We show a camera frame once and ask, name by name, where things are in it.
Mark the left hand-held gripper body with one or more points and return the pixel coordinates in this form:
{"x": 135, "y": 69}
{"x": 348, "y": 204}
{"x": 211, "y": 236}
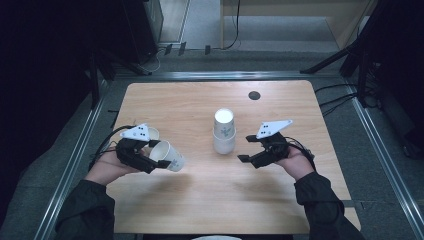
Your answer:
{"x": 131, "y": 153}

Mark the black computer tower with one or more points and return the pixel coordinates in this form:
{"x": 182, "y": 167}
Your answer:
{"x": 140, "y": 26}

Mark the person's light garment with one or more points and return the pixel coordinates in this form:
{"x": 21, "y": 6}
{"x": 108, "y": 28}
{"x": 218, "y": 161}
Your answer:
{"x": 216, "y": 238}

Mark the grey tape strip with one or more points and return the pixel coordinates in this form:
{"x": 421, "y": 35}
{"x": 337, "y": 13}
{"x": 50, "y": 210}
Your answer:
{"x": 350, "y": 203}

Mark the black metal stand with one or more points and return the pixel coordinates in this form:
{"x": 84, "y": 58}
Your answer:
{"x": 100, "y": 66}

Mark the light wooden cabinet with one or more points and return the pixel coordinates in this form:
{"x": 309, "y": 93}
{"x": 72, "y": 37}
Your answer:
{"x": 343, "y": 23}

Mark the black round table grommet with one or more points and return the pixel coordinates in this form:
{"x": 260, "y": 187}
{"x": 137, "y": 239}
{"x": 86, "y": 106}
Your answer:
{"x": 254, "y": 95}

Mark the person's left hand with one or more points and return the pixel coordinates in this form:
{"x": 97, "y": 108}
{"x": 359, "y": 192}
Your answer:
{"x": 106, "y": 170}

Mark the black tripod stand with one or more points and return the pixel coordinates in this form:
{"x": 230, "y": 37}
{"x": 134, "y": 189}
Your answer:
{"x": 353, "y": 50}

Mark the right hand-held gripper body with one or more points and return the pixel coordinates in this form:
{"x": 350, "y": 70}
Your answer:
{"x": 276, "y": 148}

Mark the metal floor rail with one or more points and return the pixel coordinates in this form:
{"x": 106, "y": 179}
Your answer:
{"x": 226, "y": 75}
{"x": 71, "y": 160}
{"x": 386, "y": 156}

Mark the person's right hand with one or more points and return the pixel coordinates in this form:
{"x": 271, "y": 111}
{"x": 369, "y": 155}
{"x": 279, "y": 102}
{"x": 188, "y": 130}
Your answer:
{"x": 298, "y": 165}

